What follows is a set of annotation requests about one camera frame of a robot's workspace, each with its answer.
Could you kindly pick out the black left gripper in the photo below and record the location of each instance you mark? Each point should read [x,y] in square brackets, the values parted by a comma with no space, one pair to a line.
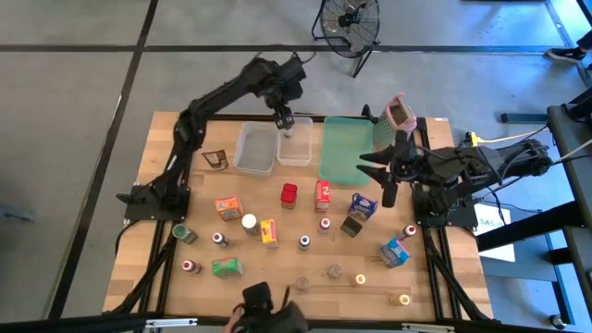
[284,92]

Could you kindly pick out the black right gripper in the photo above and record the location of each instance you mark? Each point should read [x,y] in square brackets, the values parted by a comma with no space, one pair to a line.
[409,164]

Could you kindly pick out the green cap food colouring bottle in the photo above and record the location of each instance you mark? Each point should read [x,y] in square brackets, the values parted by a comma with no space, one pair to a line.
[287,133]

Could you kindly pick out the dark blue Frosted Flakes box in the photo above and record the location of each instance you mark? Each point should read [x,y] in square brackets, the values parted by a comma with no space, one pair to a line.
[363,206]

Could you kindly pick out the red Froot Loops box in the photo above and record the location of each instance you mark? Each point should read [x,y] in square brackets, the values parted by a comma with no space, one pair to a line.
[322,195]

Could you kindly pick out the green black pepper tin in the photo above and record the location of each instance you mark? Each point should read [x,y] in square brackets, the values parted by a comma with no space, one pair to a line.
[351,226]

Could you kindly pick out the red lid sprinkles jar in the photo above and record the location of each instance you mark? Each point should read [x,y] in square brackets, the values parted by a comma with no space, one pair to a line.
[289,194]

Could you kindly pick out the red cap food colouring bottle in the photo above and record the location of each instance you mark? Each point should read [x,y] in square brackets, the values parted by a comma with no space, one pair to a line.
[324,225]
[407,231]
[190,267]

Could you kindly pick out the light blue Rice Krispies box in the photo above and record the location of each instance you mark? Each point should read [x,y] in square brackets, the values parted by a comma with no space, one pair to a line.
[393,253]

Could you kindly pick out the orange Frosted Mini Wheats box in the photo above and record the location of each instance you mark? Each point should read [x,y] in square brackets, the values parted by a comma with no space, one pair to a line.
[229,208]

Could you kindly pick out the purple cap food colouring bottle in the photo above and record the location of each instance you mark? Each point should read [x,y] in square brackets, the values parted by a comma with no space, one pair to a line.
[219,239]

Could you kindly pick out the green lid spice jar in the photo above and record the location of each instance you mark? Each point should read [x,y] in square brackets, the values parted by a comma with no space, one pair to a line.
[184,233]

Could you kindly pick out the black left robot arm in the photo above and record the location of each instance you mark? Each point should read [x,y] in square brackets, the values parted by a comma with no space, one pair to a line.
[185,129]

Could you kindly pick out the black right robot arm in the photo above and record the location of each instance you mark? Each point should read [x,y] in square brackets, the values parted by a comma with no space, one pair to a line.
[490,162]

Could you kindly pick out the small clear plastic bin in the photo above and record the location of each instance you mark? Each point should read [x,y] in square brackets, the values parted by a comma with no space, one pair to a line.
[296,150]

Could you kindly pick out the teal plastic tray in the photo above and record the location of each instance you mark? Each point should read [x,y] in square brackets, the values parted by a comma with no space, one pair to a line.
[342,148]

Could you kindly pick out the blue cap food colouring bottle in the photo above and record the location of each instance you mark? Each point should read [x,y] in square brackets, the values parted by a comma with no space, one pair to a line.
[304,242]

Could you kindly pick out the white lid bagel seasoning jar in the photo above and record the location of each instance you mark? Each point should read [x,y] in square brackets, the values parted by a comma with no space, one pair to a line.
[250,223]

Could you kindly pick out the cork lid saffron glass jar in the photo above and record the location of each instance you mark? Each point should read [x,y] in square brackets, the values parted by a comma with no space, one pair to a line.
[303,283]
[334,271]

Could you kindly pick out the yellow Corn Pops box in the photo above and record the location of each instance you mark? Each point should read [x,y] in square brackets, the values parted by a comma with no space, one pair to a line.
[269,232]

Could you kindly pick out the yellow cap food colouring bottle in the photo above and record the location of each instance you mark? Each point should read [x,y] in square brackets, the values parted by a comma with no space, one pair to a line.
[400,299]
[358,279]

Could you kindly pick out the black floor fan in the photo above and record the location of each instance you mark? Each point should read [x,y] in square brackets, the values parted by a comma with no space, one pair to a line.
[346,20]

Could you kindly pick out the white paper sheet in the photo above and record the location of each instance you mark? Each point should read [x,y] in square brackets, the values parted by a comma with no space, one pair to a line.
[501,217]

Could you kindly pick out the green Apple Jacks box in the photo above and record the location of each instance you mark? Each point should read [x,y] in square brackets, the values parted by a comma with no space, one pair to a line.
[227,267]

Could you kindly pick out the black side table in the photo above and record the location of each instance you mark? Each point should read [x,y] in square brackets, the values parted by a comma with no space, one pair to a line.
[562,134]

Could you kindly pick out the black castor wheel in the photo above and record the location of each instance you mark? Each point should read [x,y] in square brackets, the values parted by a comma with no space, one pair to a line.
[557,320]

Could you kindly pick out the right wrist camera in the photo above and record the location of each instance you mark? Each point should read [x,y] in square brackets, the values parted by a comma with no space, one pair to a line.
[390,196]

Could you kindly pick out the silver metal bracket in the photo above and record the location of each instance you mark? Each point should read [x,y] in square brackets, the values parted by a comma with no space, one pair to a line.
[171,322]
[427,327]

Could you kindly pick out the black aluminium table frame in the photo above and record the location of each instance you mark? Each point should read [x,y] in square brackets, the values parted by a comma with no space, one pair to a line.
[69,325]

